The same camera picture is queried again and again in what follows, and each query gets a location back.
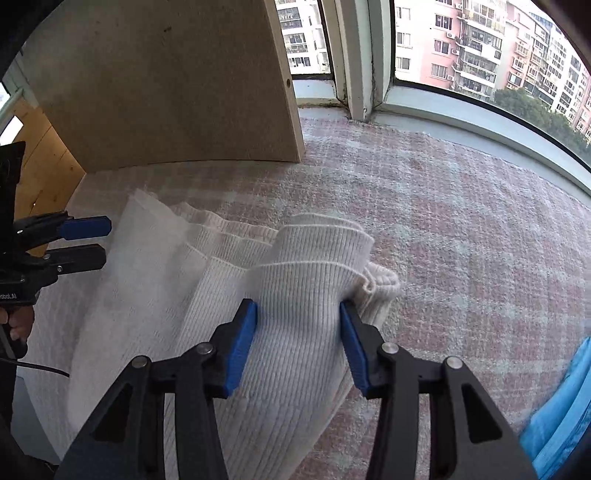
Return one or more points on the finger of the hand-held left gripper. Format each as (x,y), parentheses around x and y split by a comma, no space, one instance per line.
(78,259)
(85,227)

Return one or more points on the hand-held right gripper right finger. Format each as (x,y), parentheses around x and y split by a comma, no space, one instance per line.
(355,350)

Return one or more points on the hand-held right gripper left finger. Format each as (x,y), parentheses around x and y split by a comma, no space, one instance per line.
(240,350)

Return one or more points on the white ribbed knit sweater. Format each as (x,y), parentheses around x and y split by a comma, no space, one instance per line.
(295,286)

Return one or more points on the person's left hand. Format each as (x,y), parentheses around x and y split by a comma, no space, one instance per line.
(21,323)

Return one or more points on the light plywood panel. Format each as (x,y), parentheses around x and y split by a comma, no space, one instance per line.
(46,166)

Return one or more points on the pink plaid blanket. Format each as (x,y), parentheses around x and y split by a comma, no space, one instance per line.
(461,254)

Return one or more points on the brown particle board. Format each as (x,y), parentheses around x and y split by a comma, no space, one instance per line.
(161,83)

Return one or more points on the blue cloth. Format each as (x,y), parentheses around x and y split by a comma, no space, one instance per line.
(563,415)

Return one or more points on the cream apartment building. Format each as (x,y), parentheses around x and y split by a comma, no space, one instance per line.
(300,32)

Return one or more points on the pink apartment building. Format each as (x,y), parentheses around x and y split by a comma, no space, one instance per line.
(429,41)

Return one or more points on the white window frame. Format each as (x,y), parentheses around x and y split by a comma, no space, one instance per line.
(360,55)

